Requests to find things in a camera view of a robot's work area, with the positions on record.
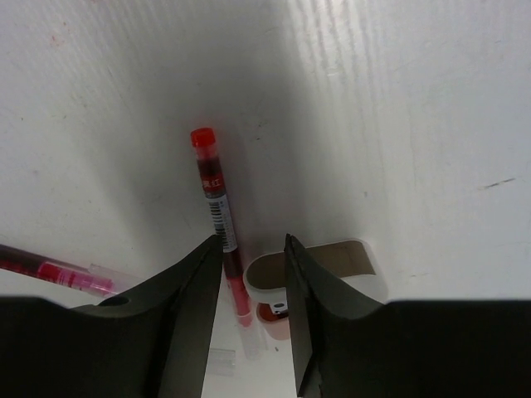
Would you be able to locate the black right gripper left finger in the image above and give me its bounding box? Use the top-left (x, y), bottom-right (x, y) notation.
top-left (98, 235), bottom-right (222, 397)

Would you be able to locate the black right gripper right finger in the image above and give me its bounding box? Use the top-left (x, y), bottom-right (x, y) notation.
top-left (284, 235), bottom-right (386, 397)

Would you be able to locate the red gel pen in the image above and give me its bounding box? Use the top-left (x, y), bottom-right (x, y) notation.
top-left (191, 128), bottom-right (260, 360)

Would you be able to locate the pink white eraser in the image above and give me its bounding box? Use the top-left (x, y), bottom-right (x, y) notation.
top-left (244, 239), bottom-right (388, 341)

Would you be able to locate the magenta gel pen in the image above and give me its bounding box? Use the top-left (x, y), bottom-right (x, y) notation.
top-left (1, 245), bottom-right (141, 298)

